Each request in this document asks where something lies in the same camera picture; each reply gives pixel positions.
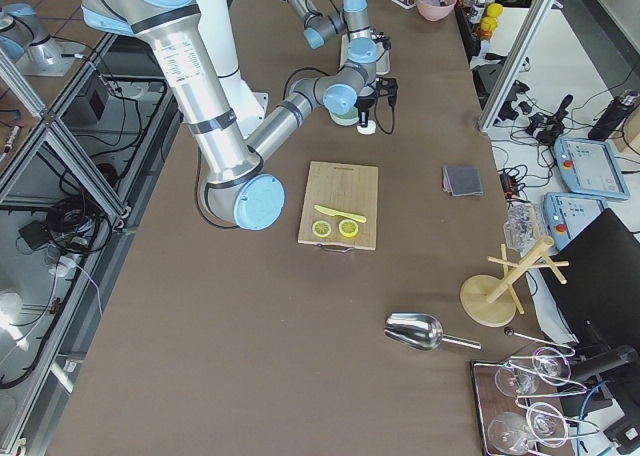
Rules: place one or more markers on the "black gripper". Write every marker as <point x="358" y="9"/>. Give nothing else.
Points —
<point x="364" y="105"/>

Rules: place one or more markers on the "white steamed bun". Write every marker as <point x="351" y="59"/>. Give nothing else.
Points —
<point x="368" y="129"/>

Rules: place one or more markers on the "mint green bowl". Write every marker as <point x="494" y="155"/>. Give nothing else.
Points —
<point x="349" y="118"/>

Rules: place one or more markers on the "pink ribbed bowl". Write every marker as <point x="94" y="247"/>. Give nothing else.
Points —
<point x="432" y="10"/>

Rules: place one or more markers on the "bamboo cutting board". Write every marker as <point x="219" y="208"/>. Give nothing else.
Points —
<point x="346" y="187"/>

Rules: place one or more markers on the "yellow plastic knife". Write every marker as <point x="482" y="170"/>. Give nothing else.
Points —
<point x="338" y="213"/>

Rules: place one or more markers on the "lemon half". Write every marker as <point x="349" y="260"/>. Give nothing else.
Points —
<point x="348" y="228"/>

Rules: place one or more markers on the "folded grey cloth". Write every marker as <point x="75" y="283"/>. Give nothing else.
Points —
<point x="462" y="180"/>

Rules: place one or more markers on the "lemon slice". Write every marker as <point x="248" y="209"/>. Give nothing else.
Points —
<point x="321" y="228"/>

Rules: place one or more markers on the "yellow lemon juice bottle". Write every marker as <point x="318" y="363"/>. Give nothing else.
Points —
<point x="489" y="21"/>

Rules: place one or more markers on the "metal ice scoop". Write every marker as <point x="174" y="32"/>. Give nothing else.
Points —
<point x="422" y="332"/>

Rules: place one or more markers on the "wooden mug tree stand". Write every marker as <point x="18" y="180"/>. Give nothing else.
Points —
<point x="493" y="302"/>

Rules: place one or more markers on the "blue teach pendant tablet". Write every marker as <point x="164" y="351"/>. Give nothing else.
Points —
<point x="589" y="167"/>

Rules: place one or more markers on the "black water bottle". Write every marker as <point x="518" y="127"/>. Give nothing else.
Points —
<point x="616" y="112"/>

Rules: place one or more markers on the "black monitor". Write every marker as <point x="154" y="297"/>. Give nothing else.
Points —
<point x="599" y="301"/>

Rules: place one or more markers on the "clear wine glass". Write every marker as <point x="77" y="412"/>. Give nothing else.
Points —
<point x="551" y="366"/>
<point x="509" y="433"/>
<point x="515" y="379"/>
<point x="547" y="424"/>

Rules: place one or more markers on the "black glass rack tray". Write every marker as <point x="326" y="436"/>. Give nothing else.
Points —
<point x="490" y="402"/>

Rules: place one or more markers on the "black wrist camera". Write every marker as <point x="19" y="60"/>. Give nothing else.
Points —
<point x="381" y="40"/>
<point x="387" y="87"/>

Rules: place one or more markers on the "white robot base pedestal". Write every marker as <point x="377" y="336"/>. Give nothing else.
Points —
<point x="216" y="32"/>

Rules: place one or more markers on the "aluminium frame post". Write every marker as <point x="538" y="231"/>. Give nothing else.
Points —
<point x="527" y="33"/>

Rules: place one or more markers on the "aluminium frame truss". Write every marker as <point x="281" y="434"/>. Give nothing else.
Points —
<point x="73" y="192"/>

